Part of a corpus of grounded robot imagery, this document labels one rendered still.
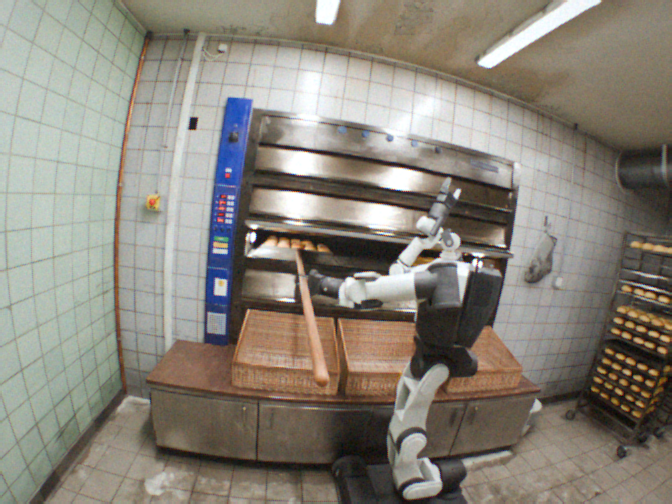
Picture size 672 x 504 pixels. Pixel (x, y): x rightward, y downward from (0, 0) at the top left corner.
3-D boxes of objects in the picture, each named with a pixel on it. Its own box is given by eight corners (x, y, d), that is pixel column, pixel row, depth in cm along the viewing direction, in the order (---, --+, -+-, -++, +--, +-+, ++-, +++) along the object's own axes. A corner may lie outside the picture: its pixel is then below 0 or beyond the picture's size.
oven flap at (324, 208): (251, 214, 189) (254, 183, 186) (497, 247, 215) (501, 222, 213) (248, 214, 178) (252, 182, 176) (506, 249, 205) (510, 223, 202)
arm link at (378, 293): (349, 312, 102) (416, 307, 93) (346, 274, 104) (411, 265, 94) (361, 309, 112) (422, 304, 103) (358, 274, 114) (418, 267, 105)
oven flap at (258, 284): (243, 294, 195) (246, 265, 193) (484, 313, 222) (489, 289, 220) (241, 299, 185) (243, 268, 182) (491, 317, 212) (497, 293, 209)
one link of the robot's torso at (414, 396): (409, 431, 133) (438, 348, 128) (423, 455, 116) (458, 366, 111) (381, 431, 131) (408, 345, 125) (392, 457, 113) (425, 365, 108)
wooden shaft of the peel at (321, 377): (329, 389, 60) (330, 377, 59) (314, 389, 59) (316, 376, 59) (299, 253, 227) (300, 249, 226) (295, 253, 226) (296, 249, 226)
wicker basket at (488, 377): (417, 357, 211) (425, 322, 207) (481, 357, 219) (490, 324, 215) (445, 394, 163) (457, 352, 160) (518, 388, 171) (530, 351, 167)
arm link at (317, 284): (306, 270, 136) (330, 276, 131) (317, 268, 145) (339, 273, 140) (303, 297, 138) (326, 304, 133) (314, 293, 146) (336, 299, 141)
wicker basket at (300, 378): (245, 347, 193) (247, 308, 189) (329, 355, 200) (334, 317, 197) (230, 387, 145) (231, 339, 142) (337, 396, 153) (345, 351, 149)
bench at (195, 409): (182, 406, 195) (178, 337, 188) (478, 414, 231) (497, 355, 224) (156, 459, 140) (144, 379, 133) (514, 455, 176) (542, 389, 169)
